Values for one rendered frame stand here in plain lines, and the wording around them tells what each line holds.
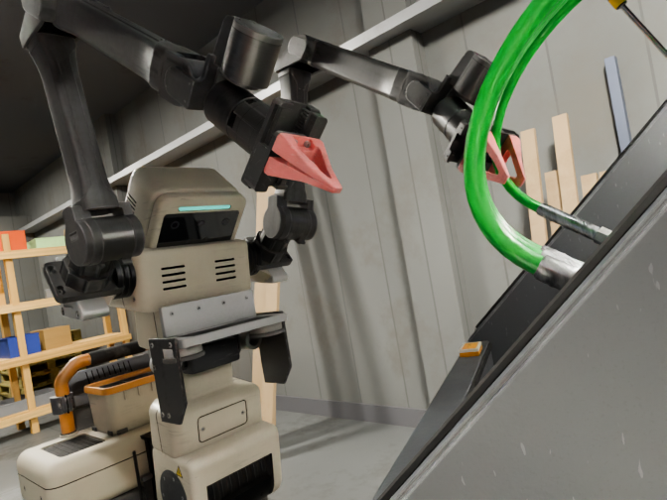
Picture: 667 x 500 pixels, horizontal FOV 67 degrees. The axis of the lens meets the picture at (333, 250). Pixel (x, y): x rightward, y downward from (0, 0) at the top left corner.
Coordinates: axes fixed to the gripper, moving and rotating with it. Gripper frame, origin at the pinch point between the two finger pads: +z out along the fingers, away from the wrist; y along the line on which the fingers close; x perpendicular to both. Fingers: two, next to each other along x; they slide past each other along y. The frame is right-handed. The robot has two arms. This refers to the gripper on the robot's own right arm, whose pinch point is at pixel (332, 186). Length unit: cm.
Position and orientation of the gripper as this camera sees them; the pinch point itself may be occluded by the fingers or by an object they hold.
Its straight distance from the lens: 52.1
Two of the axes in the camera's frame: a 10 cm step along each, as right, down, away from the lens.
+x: 6.1, -0.8, 7.9
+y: 4.2, -8.1, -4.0
